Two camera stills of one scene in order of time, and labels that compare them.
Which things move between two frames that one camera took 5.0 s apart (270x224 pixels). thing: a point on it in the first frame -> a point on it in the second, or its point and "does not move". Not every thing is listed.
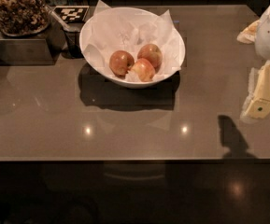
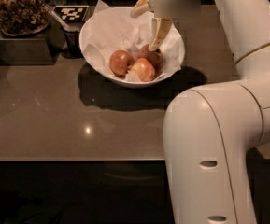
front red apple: x=144 y=68 does not move
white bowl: x=132 y=47 does not move
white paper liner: x=120 y=29 does not move
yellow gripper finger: x=248 y=35 -> x=142 y=7
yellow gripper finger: x=265 y=88 -> x=160 y=29
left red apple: x=120 y=63 does not move
